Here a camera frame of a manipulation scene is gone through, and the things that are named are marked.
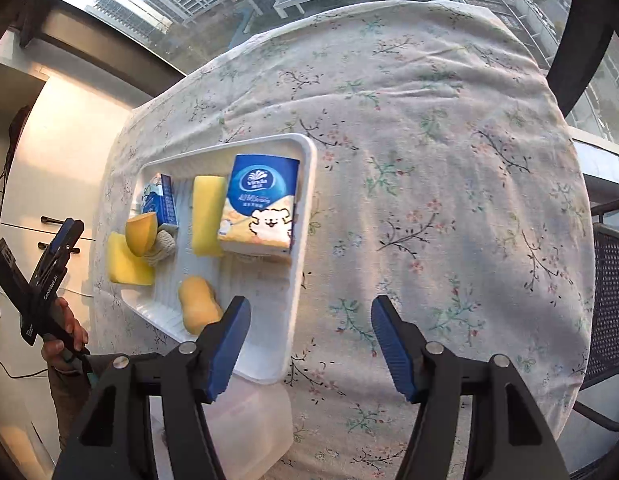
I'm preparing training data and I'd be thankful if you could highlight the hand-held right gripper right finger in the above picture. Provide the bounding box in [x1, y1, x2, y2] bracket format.
[371, 295, 573, 480]

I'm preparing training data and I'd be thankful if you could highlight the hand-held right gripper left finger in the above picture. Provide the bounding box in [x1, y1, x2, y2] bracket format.
[52, 296, 252, 480]

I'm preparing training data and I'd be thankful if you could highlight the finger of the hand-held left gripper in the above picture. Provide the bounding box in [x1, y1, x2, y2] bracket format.
[36, 218, 85, 288]

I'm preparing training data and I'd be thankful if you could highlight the white plastic tray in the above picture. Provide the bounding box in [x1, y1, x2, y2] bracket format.
[122, 132, 319, 385]

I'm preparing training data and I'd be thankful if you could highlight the yellow rectangular sponge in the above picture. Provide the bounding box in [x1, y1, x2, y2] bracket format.
[106, 231, 156, 287]
[191, 175, 227, 257]

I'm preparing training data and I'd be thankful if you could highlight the yellow round sponge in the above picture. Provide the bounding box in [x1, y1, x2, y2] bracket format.
[125, 211, 160, 257]

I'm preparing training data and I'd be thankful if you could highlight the white knitted rope ball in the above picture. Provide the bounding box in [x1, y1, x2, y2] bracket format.
[142, 224, 179, 266]

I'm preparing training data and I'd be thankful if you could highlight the small blue tissue pack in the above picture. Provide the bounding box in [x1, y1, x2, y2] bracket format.
[138, 172, 179, 228]

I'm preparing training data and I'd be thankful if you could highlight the large blue tissue pack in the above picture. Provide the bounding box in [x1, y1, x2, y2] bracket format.
[218, 154, 301, 260]

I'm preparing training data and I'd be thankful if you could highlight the person's left forearm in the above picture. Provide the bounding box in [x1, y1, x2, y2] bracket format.
[46, 365, 97, 453]

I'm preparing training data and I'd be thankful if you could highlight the person's left hand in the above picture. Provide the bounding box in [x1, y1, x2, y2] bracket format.
[42, 297, 91, 375]

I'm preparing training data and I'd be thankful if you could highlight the orange peanut-shaped sponge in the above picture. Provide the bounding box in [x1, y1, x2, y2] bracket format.
[178, 275, 224, 337]

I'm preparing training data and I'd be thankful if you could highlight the translucent plastic container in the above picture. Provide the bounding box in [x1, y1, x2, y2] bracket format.
[154, 375, 293, 480]

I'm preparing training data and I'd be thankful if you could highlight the black chair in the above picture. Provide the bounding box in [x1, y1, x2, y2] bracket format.
[569, 195, 619, 433]

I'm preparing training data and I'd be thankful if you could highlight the black window frame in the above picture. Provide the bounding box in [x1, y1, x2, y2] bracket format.
[19, 0, 619, 121]

